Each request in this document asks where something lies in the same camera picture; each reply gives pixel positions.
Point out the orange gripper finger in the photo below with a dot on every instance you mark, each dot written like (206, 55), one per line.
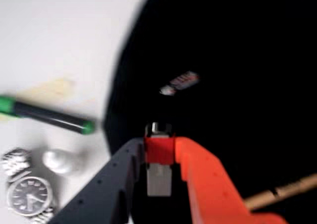
(210, 184)

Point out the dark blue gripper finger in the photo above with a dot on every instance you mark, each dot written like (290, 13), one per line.
(104, 186)

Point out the red white usb stick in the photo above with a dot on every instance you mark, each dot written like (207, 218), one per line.
(159, 149)

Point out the small white dropper bottle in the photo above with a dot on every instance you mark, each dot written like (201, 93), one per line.
(57, 160)

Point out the kraft paper pen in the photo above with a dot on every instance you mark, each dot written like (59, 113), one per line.
(284, 190)

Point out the silver wristwatch dark dial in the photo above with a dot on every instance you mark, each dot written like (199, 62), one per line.
(29, 196)

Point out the green black marker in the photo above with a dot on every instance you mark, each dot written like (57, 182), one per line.
(49, 117)

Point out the black fabric backpack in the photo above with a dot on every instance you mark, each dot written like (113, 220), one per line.
(223, 35)

